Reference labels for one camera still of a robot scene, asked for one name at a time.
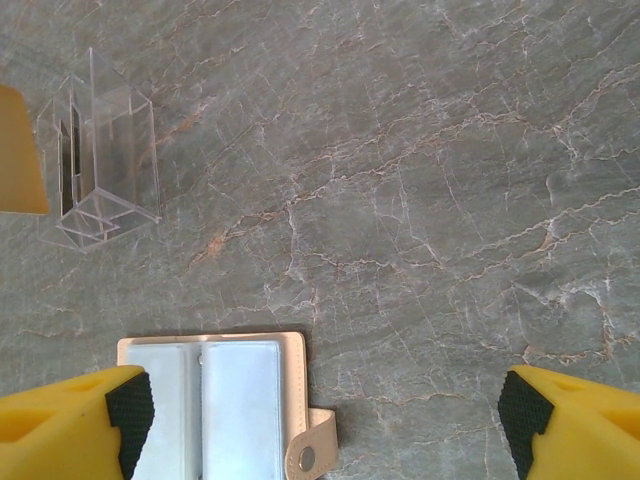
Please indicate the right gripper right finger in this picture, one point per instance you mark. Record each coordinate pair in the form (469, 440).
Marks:
(585, 435)

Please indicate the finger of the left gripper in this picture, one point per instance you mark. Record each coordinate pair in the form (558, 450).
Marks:
(20, 160)

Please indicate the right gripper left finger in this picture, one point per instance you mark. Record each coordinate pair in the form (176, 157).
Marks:
(60, 430)

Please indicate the black card in stand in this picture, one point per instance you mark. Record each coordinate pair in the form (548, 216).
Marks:
(77, 140)

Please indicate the clear acrylic card stand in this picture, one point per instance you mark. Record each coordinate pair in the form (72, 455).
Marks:
(125, 150)

